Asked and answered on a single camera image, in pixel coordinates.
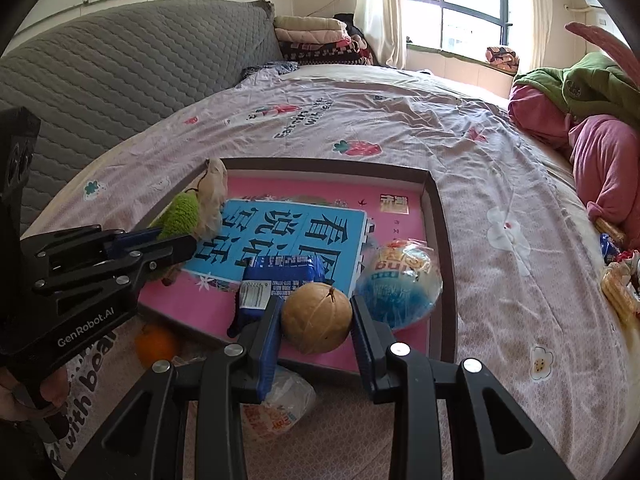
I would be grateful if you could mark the blue snack packet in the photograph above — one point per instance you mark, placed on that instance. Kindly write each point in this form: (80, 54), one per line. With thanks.
(285, 280)

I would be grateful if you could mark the dark checkered folded blanket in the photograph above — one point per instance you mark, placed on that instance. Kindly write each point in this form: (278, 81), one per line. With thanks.
(325, 57)

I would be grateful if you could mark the grey cardboard box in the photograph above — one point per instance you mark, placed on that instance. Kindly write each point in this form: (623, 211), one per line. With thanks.
(445, 285)

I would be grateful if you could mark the large yellow biscuit pack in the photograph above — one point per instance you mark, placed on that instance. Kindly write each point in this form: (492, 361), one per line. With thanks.
(620, 295)

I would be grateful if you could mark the orange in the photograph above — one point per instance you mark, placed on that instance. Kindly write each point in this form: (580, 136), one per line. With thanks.
(155, 347)

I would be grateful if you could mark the black-framed window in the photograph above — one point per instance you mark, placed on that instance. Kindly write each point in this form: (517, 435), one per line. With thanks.
(465, 0)

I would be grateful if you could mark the brown round ball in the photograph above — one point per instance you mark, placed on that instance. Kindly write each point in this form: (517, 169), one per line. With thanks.
(315, 320)

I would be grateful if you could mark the pink quilt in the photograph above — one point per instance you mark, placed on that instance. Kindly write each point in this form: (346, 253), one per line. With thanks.
(605, 160)

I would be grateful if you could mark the patterned cushion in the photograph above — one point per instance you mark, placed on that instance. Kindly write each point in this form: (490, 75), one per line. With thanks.
(502, 59)

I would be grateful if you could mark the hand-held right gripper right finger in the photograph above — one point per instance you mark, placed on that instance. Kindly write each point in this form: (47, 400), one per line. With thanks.
(362, 355)

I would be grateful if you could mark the pink and blue book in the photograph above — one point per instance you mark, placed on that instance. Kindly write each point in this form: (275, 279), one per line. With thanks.
(300, 190)

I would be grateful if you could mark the cream cloth pouch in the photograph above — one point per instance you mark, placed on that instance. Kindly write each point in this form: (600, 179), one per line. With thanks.
(215, 185)

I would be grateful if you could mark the green jacket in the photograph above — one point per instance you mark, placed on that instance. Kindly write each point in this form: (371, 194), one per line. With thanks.
(590, 85)

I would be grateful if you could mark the small yellow biscuit pack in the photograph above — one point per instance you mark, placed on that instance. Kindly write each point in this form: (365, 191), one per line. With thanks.
(612, 229)

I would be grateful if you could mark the pink folded blanket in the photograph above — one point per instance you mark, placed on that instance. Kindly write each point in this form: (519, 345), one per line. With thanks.
(315, 44)

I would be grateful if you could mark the beige folded blanket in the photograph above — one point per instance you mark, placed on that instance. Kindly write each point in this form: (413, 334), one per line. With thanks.
(310, 26)

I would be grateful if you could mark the blue and white wrapped ball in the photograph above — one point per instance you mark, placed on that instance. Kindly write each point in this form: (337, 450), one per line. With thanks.
(400, 290)

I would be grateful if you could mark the printed pink bed sheet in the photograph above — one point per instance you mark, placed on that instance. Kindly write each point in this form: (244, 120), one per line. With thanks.
(500, 160)

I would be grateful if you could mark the grey quilted headboard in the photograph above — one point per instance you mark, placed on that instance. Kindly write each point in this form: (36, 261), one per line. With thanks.
(125, 85)

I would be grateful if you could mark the blue patterned cloth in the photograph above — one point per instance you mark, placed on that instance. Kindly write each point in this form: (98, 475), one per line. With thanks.
(270, 70)

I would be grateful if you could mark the person's left hand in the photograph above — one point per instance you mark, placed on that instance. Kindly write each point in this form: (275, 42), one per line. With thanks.
(55, 385)

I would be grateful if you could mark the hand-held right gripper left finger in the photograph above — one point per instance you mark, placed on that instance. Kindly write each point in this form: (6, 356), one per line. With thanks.
(267, 355)

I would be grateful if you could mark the cream curtain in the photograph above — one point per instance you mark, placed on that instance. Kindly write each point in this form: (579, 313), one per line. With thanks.
(535, 10)
(380, 10)

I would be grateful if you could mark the small blue packet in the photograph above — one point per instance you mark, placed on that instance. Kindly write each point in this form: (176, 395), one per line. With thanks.
(610, 250)

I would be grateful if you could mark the egg-shaped wrapped snack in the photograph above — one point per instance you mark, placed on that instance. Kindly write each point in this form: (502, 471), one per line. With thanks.
(280, 410)

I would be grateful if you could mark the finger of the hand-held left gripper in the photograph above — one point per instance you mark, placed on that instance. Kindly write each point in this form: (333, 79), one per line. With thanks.
(135, 241)
(170, 252)

